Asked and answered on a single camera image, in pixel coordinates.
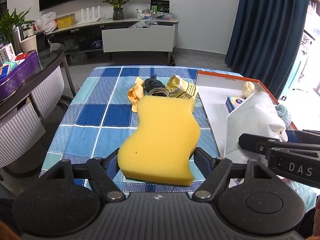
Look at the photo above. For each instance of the yellow green sponge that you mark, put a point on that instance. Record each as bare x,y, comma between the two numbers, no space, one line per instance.
160,135

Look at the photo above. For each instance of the clear organiser with small items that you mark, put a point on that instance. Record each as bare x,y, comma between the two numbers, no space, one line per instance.
152,16

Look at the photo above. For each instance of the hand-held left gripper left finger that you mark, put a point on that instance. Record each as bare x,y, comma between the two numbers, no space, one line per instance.
112,161

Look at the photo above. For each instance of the grey plastic bag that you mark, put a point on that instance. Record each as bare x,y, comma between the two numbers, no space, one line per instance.
142,24

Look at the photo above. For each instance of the light blue suitcase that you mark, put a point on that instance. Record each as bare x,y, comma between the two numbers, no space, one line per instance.
297,75

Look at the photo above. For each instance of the white television cabinet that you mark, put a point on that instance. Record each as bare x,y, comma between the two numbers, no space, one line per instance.
82,26

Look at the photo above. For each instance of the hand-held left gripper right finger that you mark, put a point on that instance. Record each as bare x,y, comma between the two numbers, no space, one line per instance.
203,161

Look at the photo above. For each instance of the green plant in glass vase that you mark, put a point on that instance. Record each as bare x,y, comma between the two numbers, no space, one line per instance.
118,13

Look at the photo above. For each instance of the white cabinet drawer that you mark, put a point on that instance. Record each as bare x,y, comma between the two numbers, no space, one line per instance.
137,38

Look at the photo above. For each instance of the steel tumbler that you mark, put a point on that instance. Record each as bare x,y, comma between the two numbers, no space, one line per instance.
18,40

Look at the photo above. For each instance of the blue checked tablecloth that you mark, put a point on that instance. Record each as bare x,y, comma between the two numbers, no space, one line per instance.
100,120

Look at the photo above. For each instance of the yellow striped socks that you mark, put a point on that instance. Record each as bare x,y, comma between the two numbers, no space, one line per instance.
182,87

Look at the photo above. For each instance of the dark blue curtain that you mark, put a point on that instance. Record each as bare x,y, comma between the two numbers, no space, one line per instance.
262,30

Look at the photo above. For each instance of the white cup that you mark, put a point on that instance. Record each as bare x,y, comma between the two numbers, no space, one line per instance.
28,45

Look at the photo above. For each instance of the light blue knitted scrunchie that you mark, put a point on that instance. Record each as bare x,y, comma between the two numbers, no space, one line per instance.
285,115

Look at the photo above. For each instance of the leafy green houseplant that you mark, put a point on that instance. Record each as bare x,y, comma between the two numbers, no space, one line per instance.
12,22

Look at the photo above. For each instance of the pile of small packets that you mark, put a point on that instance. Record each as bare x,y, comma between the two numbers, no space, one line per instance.
7,68

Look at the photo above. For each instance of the yellow box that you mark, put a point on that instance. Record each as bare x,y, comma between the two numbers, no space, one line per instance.
66,22

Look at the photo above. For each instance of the white plastic bag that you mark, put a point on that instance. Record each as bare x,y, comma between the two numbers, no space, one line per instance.
46,21

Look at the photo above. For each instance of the white ribbed drawer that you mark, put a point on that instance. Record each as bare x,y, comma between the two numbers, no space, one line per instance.
17,135
47,90

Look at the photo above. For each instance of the white face mask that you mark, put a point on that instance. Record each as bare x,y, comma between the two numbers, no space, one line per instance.
252,120

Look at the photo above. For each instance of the dark round side table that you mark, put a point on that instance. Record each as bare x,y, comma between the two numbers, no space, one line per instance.
53,52

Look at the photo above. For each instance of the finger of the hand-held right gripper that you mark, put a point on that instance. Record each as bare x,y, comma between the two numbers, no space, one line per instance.
250,141
293,135

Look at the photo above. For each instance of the orange cardboard box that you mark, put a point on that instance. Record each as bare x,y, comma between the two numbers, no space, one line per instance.
212,100

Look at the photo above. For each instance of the orange cloth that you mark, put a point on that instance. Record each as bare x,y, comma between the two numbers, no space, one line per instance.
136,92

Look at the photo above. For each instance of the colourful tissue pack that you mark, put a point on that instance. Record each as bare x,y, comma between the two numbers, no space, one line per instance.
235,102

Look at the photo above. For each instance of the white router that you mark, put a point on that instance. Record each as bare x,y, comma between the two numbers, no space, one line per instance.
88,17

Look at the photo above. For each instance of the black cloth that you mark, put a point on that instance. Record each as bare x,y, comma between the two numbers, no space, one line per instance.
152,82

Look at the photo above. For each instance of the green black box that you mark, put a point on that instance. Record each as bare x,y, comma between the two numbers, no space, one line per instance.
160,6

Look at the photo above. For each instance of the purple tin tray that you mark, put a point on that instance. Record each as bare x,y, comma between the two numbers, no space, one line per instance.
20,76

